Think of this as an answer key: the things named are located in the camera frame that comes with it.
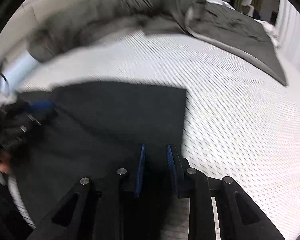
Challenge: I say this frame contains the beige upholstered headboard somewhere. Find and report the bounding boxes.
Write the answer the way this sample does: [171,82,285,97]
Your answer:
[0,0,82,60]

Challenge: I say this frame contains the dark grey duvet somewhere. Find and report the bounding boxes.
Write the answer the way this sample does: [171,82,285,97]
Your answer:
[28,0,288,86]

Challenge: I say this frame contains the black pants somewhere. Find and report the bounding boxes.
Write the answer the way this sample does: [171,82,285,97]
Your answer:
[13,81,187,239]

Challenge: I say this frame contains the person's left hand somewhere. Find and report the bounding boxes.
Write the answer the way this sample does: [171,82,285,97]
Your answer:
[0,152,11,174]

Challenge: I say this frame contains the white textured mattress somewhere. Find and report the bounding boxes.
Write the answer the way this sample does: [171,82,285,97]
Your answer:
[19,31,300,239]

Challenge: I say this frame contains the light blue bolster pillow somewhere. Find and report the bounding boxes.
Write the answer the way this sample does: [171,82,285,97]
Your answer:
[0,50,40,97]

